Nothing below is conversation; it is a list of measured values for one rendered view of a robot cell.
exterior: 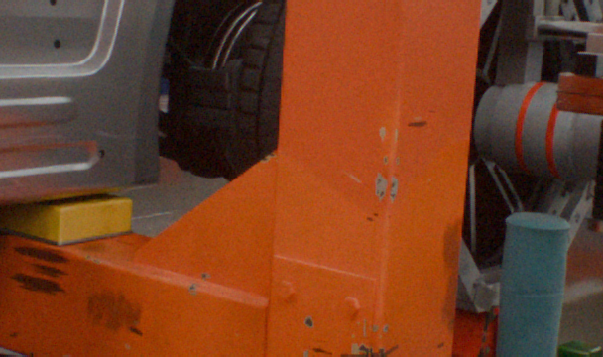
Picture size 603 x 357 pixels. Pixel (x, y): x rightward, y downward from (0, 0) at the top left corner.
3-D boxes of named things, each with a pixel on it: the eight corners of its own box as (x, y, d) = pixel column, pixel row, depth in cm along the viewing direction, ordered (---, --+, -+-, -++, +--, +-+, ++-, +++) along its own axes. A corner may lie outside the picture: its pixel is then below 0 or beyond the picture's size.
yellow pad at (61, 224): (67, 217, 186) (68, 184, 185) (134, 233, 178) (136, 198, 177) (-9, 228, 175) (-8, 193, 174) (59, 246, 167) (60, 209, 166)
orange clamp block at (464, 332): (446, 293, 193) (436, 351, 193) (491, 303, 188) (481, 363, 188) (468, 294, 199) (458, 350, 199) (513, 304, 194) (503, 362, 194)
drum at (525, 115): (511, 164, 201) (519, 75, 199) (639, 183, 189) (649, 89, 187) (465, 171, 190) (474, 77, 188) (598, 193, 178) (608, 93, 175)
